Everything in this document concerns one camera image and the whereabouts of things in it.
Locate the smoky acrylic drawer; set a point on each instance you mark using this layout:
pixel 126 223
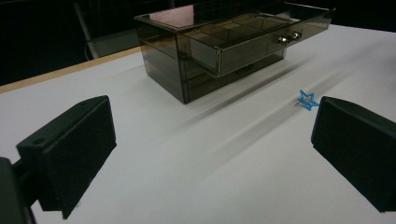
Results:
pixel 249 43

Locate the smoky acrylic drawer cabinet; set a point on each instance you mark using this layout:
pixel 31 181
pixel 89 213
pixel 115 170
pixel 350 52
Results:
pixel 162 59

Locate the metal stand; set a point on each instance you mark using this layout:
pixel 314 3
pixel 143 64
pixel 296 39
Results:
pixel 88 34

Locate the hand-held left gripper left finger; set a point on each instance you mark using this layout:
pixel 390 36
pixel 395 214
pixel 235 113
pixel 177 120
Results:
pixel 71 152

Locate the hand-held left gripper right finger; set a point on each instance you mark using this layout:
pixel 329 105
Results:
pixel 358 149

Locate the blue star-shaped hair clip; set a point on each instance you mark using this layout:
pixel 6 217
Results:
pixel 307 100

